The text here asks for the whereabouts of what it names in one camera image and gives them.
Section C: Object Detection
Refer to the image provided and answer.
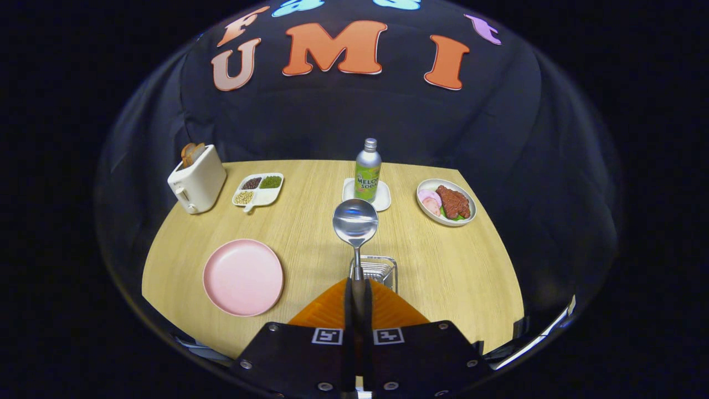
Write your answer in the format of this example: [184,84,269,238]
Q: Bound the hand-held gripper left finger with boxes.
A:
[230,278,355,397]

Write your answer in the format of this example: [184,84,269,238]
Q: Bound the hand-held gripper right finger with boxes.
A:
[366,278,492,397]

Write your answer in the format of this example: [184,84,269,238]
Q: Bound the metal spoon with wooden handle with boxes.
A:
[332,199,379,383]

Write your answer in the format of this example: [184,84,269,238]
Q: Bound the perforated metal basket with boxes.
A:
[349,255,398,293]

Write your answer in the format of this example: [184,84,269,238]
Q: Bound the round pink plate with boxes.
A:
[203,239,284,317]

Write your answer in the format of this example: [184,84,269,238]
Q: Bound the white oval food plate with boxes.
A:
[417,178,477,227]

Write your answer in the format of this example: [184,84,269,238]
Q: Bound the pink ham slices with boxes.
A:
[418,189,443,217]

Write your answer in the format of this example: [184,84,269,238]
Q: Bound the brown meat piece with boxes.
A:
[435,185,471,219]

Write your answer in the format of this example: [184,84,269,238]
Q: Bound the white square coaster plate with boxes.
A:
[342,177,392,212]

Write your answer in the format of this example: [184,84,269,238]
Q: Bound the white divided bean dish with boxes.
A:
[232,172,284,213]

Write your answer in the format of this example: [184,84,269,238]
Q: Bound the green silver soda bottle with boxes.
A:
[354,138,382,202]

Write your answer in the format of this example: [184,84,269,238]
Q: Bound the white toaster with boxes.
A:
[167,144,228,214]

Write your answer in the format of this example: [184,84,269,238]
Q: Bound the toasted bread slice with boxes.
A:
[181,142,206,168]

